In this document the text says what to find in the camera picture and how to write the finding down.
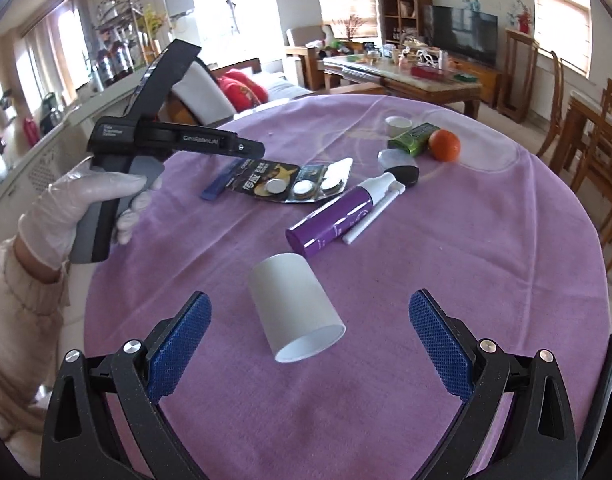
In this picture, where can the wooden dining table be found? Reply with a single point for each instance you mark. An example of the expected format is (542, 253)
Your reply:
(583, 102)

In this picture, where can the wooden armchair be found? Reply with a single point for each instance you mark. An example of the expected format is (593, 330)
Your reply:
(306, 40)

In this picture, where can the wooden coffee table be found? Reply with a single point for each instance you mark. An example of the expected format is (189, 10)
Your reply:
(386, 82)

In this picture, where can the green foil packet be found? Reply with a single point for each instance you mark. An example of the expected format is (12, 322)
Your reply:
(413, 140)

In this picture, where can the metal bottle rack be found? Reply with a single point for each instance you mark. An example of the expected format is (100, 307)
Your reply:
(118, 50)

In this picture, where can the striped window blind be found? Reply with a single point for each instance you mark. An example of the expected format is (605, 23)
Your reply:
(343, 0)
(561, 20)

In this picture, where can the red cushion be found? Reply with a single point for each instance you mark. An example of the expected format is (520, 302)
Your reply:
(243, 90)

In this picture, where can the wooden bookshelf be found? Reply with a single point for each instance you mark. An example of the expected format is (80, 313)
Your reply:
(386, 5)

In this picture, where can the black coin battery card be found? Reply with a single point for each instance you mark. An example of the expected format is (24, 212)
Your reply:
(266, 177)

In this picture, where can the purple tablecloth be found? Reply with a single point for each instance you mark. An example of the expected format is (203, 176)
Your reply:
(336, 410)

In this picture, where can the black round compact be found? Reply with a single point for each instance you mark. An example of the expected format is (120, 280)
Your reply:
(405, 175)

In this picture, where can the blue tube sachet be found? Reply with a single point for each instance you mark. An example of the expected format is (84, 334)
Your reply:
(218, 185)

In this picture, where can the red box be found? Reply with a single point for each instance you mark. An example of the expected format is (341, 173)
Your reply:
(426, 72)

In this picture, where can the person's left forearm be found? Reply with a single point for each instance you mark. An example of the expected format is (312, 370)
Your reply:
(16, 320)

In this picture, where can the curved back wooden chair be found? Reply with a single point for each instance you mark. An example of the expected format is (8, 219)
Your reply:
(556, 100)

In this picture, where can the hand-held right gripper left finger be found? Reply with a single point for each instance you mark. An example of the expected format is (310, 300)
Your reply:
(178, 347)

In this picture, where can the white plastic stick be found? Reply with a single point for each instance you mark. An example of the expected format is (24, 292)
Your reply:
(371, 220)

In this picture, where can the orange fruit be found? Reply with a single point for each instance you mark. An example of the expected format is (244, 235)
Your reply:
(445, 146)

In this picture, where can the flat screen television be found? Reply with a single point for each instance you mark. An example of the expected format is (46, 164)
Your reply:
(461, 35)

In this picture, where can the wooden television stand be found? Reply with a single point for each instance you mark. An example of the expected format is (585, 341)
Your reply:
(481, 80)

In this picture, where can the red vase with plant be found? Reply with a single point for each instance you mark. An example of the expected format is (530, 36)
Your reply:
(523, 22)

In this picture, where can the grey paper cup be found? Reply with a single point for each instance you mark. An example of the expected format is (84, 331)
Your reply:
(291, 300)

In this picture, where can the person's left hand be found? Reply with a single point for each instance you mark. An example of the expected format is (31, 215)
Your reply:
(51, 220)

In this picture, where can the yellow flowers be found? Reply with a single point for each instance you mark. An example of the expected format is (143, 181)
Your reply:
(153, 22)

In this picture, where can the wooden sofa with white cushions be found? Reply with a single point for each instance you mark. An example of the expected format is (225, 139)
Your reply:
(201, 92)

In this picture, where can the tall wooden plant stand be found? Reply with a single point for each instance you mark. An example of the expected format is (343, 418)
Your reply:
(518, 35)

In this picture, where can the small white cup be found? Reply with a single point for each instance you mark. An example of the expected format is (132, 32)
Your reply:
(398, 126)

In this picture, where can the wooden dining chair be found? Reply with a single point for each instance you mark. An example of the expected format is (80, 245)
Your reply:
(611, 125)

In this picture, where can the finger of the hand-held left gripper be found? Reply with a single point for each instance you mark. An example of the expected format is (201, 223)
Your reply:
(161, 80)

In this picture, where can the clear round lid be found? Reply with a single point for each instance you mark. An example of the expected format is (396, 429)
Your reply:
(393, 157)

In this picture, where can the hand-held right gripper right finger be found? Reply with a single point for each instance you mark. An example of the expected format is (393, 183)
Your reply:
(443, 347)

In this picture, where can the purple spray bottle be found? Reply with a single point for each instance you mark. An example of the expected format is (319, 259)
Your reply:
(331, 220)

